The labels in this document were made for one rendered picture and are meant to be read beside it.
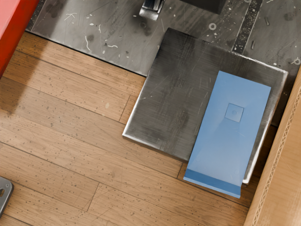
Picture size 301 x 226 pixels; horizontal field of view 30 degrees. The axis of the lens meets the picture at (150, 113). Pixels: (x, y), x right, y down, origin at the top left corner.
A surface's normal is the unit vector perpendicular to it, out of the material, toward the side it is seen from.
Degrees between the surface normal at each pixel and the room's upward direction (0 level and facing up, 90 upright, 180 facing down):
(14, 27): 90
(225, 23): 0
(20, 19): 90
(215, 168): 0
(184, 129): 0
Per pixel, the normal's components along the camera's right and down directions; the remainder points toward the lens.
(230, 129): 0.00, -0.25
